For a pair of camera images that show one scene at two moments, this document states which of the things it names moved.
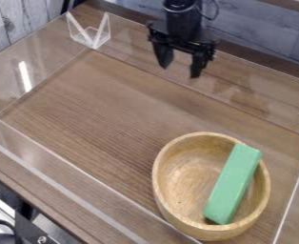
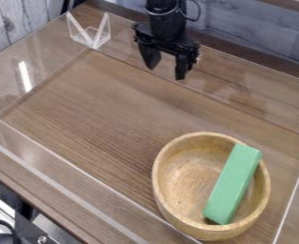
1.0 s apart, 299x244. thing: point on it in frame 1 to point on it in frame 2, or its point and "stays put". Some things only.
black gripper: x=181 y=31 to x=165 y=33
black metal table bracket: x=26 y=232 stays put
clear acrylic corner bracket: x=90 y=36 stays put
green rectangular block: x=232 y=183 stays put
